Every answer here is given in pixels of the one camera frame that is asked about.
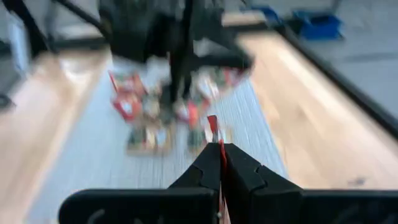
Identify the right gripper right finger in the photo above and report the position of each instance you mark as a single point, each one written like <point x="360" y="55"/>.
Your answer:
<point x="311" y="207"/>

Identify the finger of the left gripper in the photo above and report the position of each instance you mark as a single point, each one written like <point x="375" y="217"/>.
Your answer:
<point x="180" y="77"/>
<point x="224" y="61"/>

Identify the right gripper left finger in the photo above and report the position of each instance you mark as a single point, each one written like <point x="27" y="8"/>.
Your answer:
<point x="140" y="207"/>

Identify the red tea packet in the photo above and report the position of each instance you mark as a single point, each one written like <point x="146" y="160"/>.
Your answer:
<point x="127" y="105"/>
<point x="214" y="124"/>

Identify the grey woven placemat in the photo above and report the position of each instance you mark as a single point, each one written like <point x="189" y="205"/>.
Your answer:
<point x="93" y="155"/>

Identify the tan tea packet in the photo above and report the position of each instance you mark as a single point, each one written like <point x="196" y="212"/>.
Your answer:
<point x="149" y="140"/>

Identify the blue plastic bin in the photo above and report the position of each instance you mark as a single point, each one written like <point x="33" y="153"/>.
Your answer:
<point x="320" y="26"/>

